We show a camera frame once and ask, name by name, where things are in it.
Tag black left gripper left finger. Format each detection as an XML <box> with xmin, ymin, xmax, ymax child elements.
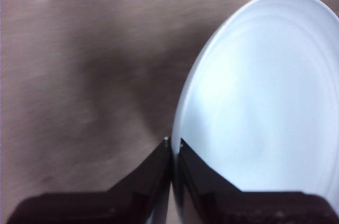
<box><xmin>6</xmin><ymin>136</ymin><xmax>171</xmax><ymax>224</ymax></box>

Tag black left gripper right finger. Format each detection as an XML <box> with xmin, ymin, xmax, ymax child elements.
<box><xmin>176</xmin><ymin>137</ymin><xmax>339</xmax><ymax>224</ymax></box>

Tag light blue round plate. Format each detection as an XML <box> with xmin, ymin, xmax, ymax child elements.
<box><xmin>171</xmin><ymin>0</ymin><xmax>339</xmax><ymax>224</ymax></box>

